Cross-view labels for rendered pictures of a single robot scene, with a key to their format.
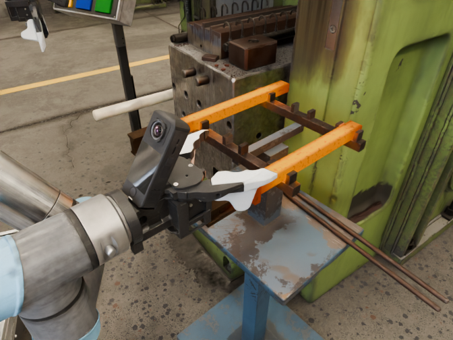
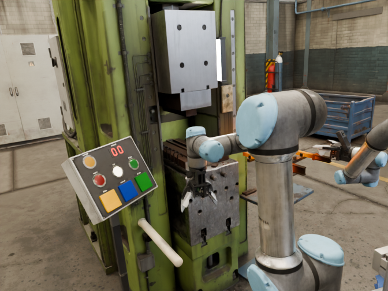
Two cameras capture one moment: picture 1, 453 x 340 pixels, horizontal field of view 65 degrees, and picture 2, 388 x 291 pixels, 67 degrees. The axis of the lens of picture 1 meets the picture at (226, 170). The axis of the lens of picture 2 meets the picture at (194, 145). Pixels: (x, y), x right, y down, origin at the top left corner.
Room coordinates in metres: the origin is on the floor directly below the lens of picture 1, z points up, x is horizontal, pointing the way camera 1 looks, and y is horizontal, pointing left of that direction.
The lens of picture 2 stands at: (1.07, 1.66, 1.55)
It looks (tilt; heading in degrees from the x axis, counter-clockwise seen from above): 17 degrees down; 274
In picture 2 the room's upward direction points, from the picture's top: 4 degrees counter-clockwise
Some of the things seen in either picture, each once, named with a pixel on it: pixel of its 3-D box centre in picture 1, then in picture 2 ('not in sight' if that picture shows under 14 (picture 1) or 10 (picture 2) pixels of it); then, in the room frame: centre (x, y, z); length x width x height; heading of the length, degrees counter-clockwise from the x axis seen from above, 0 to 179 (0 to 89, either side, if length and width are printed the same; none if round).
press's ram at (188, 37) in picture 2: not in sight; (180, 53); (1.23, -0.12, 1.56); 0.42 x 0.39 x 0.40; 125
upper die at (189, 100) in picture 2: not in sight; (177, 96); (1.27, -0.10, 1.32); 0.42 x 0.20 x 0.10; 125
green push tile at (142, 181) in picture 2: (105, 2); (143, 182); (1.40, 0.44, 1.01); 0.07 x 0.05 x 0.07; 60
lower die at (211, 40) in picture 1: (255, 25); (181, 152); (1.27, -0.10, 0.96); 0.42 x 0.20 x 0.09; 125
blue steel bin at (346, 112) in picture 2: not in sight; (328, 115); (-1.04, -3.56, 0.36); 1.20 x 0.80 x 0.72; 129
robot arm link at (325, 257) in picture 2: not in sight; (317, 262); (0.80, 0.98, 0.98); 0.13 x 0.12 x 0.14; 26
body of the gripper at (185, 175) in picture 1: (162, 202); (342, 152); (0.34, 0.08, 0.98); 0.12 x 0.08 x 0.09; 131
